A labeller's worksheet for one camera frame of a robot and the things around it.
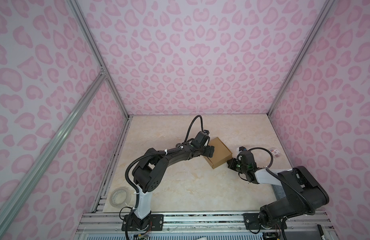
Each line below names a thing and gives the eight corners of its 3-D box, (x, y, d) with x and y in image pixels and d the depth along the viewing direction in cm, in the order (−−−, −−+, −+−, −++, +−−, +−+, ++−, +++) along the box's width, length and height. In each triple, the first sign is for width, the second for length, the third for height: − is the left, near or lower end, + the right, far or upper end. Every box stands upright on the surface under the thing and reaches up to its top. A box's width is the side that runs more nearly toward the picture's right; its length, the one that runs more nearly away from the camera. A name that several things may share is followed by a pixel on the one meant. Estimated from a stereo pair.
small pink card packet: (275, 158, 98) (277, 155, 96) (269, 150, 102) (271, 147, 100) (279, 157, 99) (282, 154, 96) (273, 149, 103) (276, 146, 100)
